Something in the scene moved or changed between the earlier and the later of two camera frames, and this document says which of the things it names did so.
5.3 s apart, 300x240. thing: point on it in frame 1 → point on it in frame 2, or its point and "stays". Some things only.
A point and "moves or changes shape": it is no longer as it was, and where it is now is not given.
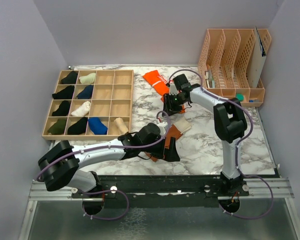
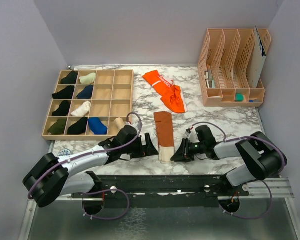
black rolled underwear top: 71,78 stays
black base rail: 163,191 stays
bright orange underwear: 159,83 stays
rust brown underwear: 176,130 moves or changes shape
